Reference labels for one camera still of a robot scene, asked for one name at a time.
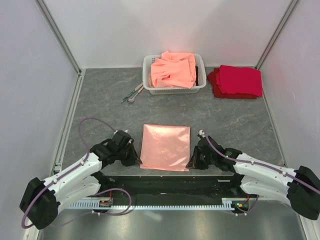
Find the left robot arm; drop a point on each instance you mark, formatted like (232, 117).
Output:
(43, 200)

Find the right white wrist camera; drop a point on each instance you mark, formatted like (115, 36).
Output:
(201, 135)

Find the right aluminium frame post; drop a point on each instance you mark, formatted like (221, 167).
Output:
(277, 32)

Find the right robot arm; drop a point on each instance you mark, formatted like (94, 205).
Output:
(297, 188)

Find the salmon pink cloth pile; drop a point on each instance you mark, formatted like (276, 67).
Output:
(174, 69)

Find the green handled knife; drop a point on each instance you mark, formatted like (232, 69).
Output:
(132, 92)

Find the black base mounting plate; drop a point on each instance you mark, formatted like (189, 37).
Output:
(172, 190)

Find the red folded cloth stack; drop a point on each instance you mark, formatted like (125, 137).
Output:
(230, 82)

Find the white slotted cable duct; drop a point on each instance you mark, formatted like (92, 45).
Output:
(95, 204)

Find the aluminium frame post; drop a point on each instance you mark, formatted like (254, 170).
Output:
(58, 34)
(277, 32)

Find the light pink satin napkin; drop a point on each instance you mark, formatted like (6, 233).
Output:
(165, 147)

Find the left aluminium frame post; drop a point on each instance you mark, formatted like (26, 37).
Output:
(58, 34)

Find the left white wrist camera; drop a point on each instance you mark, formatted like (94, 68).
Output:
(126, 131)

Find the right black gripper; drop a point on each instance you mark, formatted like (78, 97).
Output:
(194, 163)

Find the dark item in basket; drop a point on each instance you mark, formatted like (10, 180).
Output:
(197, 76)

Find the white plastic basket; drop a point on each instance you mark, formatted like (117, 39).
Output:
(146, 70)

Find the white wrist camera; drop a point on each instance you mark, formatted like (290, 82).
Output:
(201, 135)
(126, 131)

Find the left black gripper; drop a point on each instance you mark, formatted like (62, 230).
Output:
(133, 157)

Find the wooden utensil in basket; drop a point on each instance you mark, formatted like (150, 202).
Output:
(150, 84)

